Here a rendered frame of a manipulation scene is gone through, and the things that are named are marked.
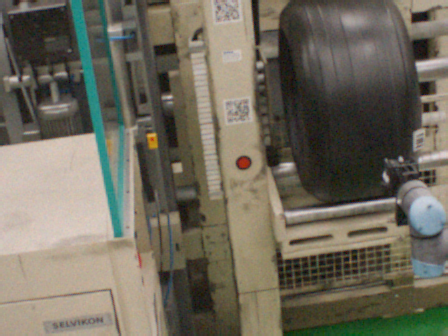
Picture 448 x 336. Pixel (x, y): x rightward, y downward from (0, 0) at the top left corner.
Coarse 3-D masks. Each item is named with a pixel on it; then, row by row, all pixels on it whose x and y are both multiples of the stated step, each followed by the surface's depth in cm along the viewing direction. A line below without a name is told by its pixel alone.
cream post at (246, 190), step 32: (224, 32) 237; (224, 64) 241; (256, 64) 243; (224, 96) 245; (256, 96) 246; (224, 128) 250; (256, 128) 250; (224, 160) 254; (256, 160) 255; (224, 192) 259; (256, 192) 259; (256, 224) 264; (256, 256) 269; (256, 288) 274; (256, 320) 280
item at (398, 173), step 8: (384, 160) 216; (392, 160) 216; (392, 168) 211; (400, 168) 212; (408, 168) 211; (416, 168) 212; (392, 176) 212; (400, 176) 209; (408, 176) 206; (416, 176) 206; (392, 184) 212; (400, 184) 207; (392, 192) 214
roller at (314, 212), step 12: (324, 204) 257; (336, 204) 256; (348, 204) 256; (360, 204) 256; (372, 204) 256; (384, 204) 256; (288, 216) 255; (300, 216) 255; (312, 216) 256; (324, 216) 256; (336, 216) 257
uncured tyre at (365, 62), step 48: (336, 0) 240; (384, 0) 239; (288, 48) 276; (336, 48) 229; (384, 48) 229; (288, 96) 278; (336, 96) 227; (384, 96) 228; (336, 144) 231; (384, 144) 232; (336, 192) 244
